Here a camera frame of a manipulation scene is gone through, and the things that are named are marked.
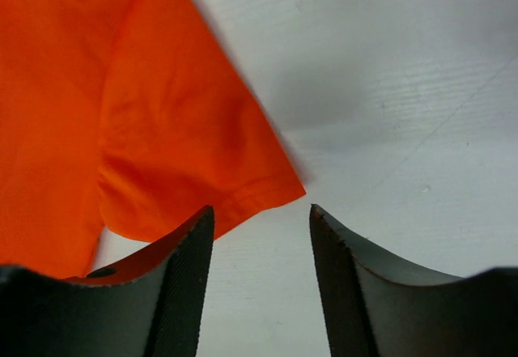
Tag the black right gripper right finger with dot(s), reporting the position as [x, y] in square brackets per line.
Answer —
[376, 303]

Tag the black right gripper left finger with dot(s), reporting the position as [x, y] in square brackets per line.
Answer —
[147, 304]

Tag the orange t shirt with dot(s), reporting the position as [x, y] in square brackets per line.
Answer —
[126, 115]

